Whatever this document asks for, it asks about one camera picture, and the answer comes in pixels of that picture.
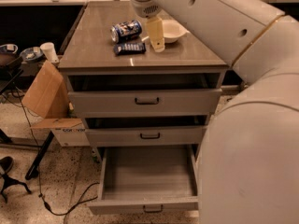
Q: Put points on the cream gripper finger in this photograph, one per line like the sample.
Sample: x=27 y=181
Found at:
x=154 y=27

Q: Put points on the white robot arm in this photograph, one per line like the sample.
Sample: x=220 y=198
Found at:
x=249 y=166

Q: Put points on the grey top drawer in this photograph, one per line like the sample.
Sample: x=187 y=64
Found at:
x=143 y=95

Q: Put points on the grey drawer cabinet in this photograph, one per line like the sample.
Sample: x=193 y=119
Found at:
x=90 y=51

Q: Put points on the grey middle drawer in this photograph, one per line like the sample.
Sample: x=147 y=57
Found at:
x=141 y=131

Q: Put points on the grey open bottom drawer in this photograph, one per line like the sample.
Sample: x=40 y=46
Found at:
x=151 y=179

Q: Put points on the white paper bowl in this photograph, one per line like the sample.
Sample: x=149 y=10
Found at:
x=173 y=31

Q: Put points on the white paper cup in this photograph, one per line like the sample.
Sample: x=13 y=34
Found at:
x=49 y=51

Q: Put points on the blue plate with food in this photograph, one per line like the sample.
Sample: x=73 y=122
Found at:
x=32 y=55

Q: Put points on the brown cardboard box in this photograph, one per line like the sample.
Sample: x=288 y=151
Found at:
x=47 y=97

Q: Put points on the blue bowl far left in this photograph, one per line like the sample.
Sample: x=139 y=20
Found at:
x=9 y=48

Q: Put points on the black table leg left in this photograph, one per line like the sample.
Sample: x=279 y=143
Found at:
x=33 y=170

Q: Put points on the black tripod foot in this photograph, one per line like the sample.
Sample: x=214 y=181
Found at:
x=9 y=181

